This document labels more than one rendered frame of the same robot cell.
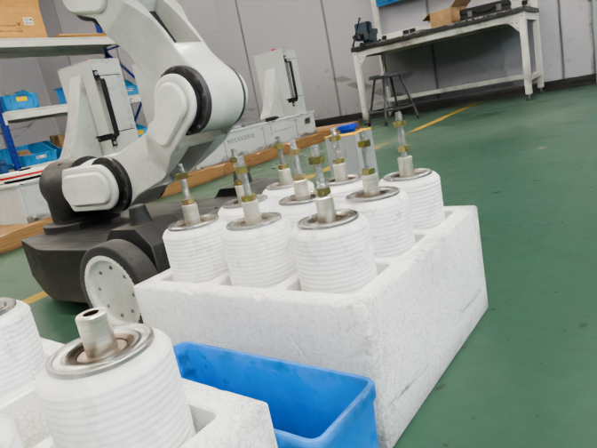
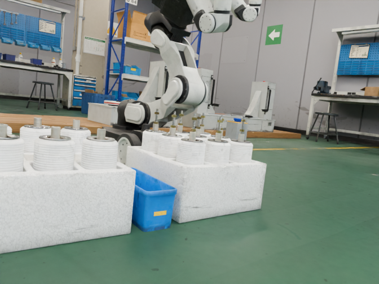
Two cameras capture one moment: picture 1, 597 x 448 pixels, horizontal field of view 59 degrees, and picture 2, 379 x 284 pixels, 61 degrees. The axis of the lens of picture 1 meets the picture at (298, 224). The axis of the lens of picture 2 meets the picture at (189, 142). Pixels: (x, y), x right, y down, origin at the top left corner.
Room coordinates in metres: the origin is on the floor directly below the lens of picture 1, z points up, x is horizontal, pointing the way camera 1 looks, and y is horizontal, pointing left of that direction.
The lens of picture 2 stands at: (-0.44, -0.29, 0.38)
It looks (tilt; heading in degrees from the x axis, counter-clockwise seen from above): 7 degrees down; 14
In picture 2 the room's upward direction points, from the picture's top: 6 degrees clockwise
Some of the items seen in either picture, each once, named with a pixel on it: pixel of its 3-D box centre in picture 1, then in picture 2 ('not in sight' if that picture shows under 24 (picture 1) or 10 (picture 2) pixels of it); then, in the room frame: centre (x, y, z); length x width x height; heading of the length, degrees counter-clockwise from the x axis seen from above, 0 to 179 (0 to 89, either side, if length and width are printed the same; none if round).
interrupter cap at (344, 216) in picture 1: (328, 220); (192, 140); (0.61, -0.04, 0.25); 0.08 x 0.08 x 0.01
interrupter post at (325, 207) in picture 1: (325, 210); (192, 136); (0.61, -0.04, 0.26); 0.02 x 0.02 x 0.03
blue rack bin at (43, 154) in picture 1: (27, 155); (125, 97); (5.46, 2.57, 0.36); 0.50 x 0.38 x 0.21; 56
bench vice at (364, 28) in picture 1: (364, 32); (322, 86); (5.29, -0.98, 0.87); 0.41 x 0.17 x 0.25; 145
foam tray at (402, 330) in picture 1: (322, 297); (192, 177); (0.78, -0.01, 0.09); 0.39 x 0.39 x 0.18; 52
